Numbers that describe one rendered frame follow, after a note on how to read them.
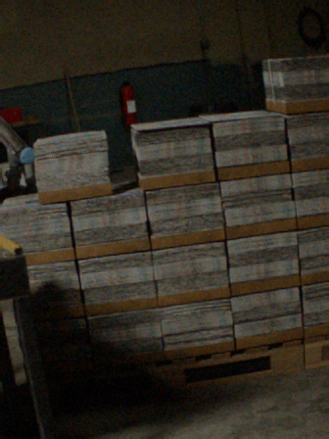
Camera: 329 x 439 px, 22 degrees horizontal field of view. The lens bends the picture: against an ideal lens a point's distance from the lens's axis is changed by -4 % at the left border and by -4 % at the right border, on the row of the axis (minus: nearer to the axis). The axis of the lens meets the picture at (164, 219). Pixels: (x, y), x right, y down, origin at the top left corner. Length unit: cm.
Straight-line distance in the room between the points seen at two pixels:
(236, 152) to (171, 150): 25
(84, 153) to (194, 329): 82
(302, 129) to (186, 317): 87
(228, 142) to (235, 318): 70
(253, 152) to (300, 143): 20
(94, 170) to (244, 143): 58
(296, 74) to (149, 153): 66
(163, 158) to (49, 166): 43
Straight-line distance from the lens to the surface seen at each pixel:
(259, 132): 334
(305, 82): 338
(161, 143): 329
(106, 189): 329
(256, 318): 346
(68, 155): 328
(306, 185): 340
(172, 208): 333
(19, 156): 389
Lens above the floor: 130
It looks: 10 degrees down
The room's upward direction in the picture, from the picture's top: 7 degrees counter-clockwise
